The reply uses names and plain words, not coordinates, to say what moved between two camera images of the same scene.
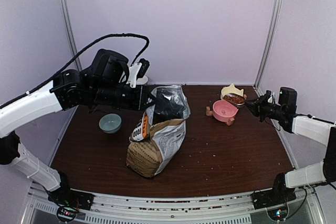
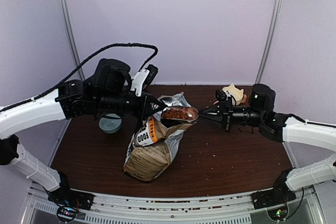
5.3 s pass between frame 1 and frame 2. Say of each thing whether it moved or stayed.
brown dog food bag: moved
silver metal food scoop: moved
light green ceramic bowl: stayed
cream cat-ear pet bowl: stayed
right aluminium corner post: stayed
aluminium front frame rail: stayed
